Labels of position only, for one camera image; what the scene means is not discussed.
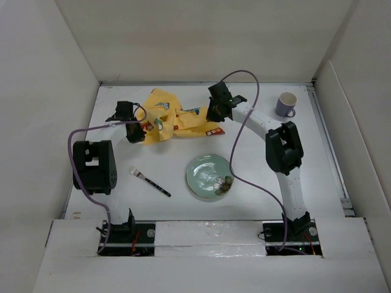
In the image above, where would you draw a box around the yellow truck print placemat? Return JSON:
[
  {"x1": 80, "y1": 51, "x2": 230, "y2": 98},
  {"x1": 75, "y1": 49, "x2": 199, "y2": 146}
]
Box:
[{"x1": 141, "y1": 89, "x2": 225, "y2": 145}]

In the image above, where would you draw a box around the fork with black handle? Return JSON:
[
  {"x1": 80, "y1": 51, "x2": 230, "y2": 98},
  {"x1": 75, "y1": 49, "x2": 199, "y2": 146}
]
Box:
[{"x1": 129, "y1": 167, "x2": 172, "y2": 198}]

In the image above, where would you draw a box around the purple mug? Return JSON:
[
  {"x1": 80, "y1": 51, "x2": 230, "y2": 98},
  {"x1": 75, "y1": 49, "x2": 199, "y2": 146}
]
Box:
[{"x1": 275, "y1": 92, "x2": 298, "y2": 118}]

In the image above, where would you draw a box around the green floral plate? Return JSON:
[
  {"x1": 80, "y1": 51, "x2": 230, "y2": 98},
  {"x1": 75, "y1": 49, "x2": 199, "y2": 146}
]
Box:
[{"x1": 186, "y1": 154, "x2": 234, "y2": 202}]

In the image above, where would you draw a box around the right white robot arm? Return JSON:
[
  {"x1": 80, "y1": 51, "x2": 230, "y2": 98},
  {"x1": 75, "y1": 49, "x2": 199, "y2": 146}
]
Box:
[{"x1": 206, "y1": 82, "x2": 310, "y2": 241}]

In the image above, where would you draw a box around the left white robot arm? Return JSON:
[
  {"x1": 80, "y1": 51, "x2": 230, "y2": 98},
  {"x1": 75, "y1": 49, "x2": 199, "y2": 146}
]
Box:
[{"x1": 67, "y1": 101, "x2": 147, "y2": 238}]

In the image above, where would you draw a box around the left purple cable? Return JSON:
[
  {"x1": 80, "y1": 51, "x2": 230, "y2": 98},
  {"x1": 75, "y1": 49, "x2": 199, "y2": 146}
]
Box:
[{"x1": 67, "y1": 105, "x2": 148, "y2": 254}]

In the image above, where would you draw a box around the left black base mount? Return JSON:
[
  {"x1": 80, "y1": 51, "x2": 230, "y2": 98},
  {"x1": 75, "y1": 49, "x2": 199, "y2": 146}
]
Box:
[{"x1": 98, "y1": 222, "x2": 156, "y2": 257}]

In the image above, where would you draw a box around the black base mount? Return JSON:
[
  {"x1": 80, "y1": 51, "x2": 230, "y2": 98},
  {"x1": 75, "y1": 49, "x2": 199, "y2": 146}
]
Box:
[
  {"x1": 258, "y1": 221, "x2": 323, "y2": 256},
  {"x1": 98, "y1": 222, "x2": 156, "y2": 257}
]

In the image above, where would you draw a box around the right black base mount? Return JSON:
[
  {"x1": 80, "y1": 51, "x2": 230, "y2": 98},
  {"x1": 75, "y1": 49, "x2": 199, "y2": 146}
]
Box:
[{"x1": 258, "y1": 221, "x2": 323, "y2": 256}]

